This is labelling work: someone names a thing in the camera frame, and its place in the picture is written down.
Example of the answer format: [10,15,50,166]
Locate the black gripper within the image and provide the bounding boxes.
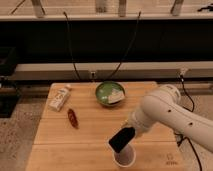
[108,127,135,153]

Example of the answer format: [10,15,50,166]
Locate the green bowl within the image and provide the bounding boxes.
[95,81,125,107]

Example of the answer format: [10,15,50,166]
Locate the white eraser block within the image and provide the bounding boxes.
[108,89,125,104]

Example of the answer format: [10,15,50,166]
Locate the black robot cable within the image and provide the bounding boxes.
[174,72,204,171]

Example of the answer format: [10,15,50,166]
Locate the white ceramic cup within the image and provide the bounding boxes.
[113,145,136,168]

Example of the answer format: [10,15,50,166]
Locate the red chili pepper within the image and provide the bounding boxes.
[68,109,78,129]

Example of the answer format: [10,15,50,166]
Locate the wall power outlet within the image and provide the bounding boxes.
[89,71,96,80]

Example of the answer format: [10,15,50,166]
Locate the black cable left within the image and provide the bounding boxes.
[62,11,83,81]

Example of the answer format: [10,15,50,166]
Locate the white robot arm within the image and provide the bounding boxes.
[109,84,213,153]

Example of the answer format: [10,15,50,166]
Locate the black cable right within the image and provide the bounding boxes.
[105,10,142,81]

